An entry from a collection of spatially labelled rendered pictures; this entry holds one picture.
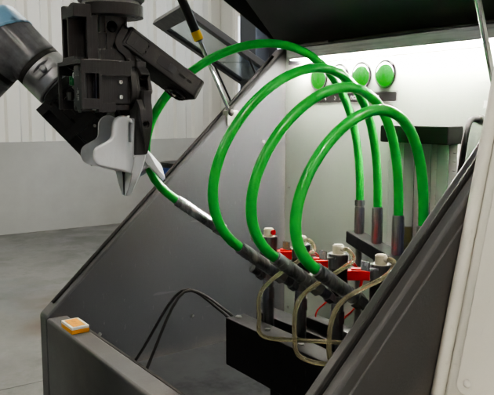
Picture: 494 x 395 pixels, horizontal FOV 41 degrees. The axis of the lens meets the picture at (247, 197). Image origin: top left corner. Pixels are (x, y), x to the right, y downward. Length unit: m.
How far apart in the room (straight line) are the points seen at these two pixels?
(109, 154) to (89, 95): 0.07
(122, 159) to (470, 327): 0.43
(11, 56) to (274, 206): 0.65
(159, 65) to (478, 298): 0.44
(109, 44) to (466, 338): 0.51
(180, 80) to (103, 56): 0.09
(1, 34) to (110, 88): 0.37
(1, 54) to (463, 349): 0.76
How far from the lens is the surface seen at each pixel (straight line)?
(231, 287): 1.41
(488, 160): 0.80
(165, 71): 0.78
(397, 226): 1.00
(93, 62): 0.72
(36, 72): 1.05
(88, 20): 0.75
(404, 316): 0.75
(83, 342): 1.10
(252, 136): 1.40
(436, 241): 0.78
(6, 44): 1.07
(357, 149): 1.15
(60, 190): 7.75
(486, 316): 0.77
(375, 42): 1.22
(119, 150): 0.75
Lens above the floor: 1.31
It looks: 7 degrees down
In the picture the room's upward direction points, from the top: straight up
